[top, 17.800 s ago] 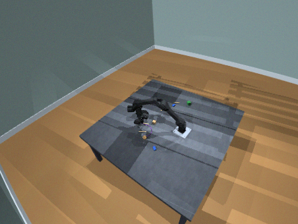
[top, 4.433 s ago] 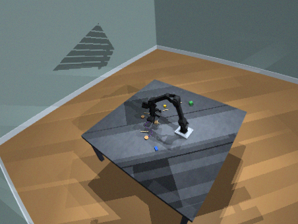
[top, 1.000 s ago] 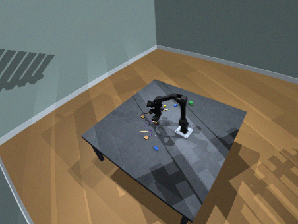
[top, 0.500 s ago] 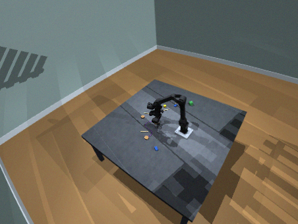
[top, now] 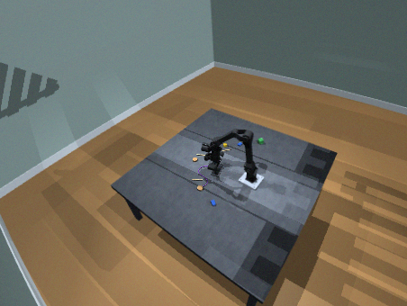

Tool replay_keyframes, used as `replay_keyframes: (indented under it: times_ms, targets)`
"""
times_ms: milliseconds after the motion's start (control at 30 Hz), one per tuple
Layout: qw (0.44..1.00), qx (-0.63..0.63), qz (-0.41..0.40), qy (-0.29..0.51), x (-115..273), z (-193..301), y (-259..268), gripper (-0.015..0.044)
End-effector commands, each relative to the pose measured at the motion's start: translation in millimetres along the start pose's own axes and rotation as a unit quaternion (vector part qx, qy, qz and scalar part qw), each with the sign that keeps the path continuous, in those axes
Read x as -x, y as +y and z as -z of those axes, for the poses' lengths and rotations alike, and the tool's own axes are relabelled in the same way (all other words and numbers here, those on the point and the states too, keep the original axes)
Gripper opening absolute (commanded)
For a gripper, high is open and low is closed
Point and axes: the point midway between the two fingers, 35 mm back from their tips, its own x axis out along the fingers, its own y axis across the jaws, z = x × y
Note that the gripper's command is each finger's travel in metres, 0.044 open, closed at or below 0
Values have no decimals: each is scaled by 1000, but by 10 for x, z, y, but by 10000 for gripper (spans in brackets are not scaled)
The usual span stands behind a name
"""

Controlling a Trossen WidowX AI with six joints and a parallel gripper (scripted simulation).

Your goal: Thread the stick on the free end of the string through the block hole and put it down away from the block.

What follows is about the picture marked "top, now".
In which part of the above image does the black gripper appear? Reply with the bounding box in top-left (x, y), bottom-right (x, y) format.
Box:
top-left (208, 151), bottom-right (224, 171)

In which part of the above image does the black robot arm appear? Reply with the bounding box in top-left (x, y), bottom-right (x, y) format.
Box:
top-left (201, 129), bottom-right (258, 184)

